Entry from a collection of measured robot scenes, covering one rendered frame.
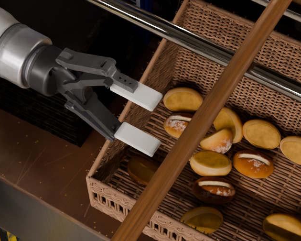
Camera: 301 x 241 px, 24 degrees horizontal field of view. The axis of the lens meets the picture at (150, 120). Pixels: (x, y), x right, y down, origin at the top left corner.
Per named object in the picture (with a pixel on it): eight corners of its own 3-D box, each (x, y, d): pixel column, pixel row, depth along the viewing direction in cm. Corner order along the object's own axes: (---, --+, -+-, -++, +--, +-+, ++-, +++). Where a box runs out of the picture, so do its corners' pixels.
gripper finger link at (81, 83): (80, 73, 107) (75, 66, 107) (124, 69, 99) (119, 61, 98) (66, 91, 106) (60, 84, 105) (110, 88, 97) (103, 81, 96)
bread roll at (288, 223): (301, 251, 155) (303, 239, 160) (310, 226, 152) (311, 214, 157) (258, 237, 156) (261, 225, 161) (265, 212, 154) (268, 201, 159)
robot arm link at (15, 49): (31, 47, 116) (60, 62, 114) (-3, 85, 112) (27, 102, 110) (23, 11, 108) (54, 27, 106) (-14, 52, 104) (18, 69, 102)
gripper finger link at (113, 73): (108, 71, 99) (107, 58, 97) (138, 86, 98) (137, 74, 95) (102, 78, 99) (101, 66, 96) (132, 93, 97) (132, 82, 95)
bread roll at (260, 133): (274, 156, 167) (272, 150, 173) (287, 131, 166) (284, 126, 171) (237, 139, 167) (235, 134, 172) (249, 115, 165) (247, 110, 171)
